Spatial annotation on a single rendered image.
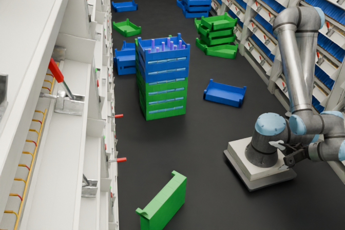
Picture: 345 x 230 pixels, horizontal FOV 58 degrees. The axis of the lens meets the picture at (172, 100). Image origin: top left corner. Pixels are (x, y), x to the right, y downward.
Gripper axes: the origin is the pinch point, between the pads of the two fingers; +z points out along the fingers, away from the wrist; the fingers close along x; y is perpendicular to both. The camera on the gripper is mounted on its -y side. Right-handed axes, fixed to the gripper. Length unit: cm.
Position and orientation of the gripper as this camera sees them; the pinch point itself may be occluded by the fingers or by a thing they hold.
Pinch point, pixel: (272, 156)
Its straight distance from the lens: 172.0
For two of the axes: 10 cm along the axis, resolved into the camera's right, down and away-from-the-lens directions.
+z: -6.5, 1.9, 7.3
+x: -3.4, -9.4, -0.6
